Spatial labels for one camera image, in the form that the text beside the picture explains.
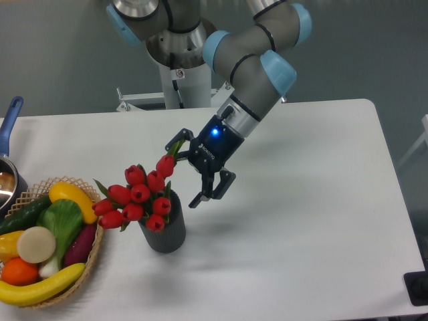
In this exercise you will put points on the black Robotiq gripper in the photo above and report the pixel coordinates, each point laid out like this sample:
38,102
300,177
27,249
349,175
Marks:
215,144

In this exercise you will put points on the red tulip bouquet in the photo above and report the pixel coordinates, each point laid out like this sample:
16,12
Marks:
144,195

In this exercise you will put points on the dark grey ribbed vase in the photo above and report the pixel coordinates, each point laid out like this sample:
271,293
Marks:
166,237

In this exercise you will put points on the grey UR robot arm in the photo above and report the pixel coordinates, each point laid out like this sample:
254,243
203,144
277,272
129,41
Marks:
189,50

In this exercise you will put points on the green bok choy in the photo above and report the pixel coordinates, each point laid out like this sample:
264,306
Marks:
64,219

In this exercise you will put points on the purple sweet potato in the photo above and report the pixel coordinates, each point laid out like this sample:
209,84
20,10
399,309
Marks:
81,247

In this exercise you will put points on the woven wicker basket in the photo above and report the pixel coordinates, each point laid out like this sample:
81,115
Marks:
41,189

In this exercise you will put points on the green cucumber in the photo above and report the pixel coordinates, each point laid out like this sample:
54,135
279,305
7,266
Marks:
25,217

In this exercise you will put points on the beige round disc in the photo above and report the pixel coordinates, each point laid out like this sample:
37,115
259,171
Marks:
36,244

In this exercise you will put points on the yellow bell pepper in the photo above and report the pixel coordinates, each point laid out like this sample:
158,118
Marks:
8,245

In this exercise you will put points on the orange fruit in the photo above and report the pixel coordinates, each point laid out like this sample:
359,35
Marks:
18,272

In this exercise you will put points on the yellow banana front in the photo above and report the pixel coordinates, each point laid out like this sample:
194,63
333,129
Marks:
38,292

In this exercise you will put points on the black device table corner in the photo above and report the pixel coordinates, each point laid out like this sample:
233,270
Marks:
416,284

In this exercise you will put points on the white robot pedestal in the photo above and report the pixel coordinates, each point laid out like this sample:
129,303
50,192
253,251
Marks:
181,88

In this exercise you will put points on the blue handled saucepan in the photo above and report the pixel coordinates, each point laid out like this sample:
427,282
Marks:
12,183

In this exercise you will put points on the white frame right edge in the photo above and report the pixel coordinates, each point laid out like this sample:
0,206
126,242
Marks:
417,149

